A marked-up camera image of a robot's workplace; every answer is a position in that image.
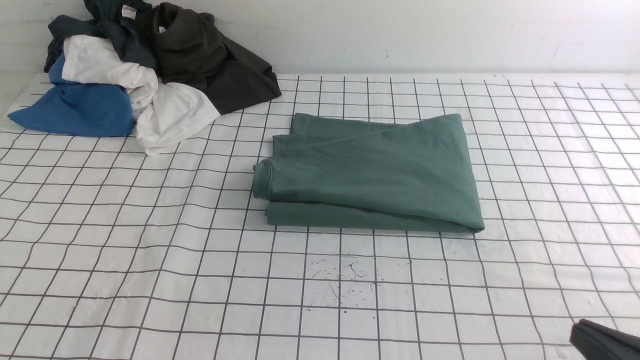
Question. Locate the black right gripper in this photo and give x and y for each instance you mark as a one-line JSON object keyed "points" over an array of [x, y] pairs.
{"points": [[598, 342]]}

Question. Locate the green long sleeve shirt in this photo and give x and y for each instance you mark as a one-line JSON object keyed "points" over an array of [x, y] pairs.
{"points": [[355, 174]]}

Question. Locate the white shirt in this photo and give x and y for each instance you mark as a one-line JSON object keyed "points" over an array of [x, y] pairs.
{"points": [[165, 114]]}

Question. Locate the dark olive shirt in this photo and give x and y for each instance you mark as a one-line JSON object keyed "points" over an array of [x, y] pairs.
{"points": [[191, 50]]}

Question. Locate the blue shirt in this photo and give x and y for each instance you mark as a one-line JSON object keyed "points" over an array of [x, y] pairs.
{"points": [[78, 109]]}

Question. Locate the dark teal shirt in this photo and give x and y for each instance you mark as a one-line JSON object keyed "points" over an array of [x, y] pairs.
{"points": [[112, 20]]}

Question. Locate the white grid tablecloth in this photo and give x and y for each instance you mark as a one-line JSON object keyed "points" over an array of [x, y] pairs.
{"points": [[107, 253]]}

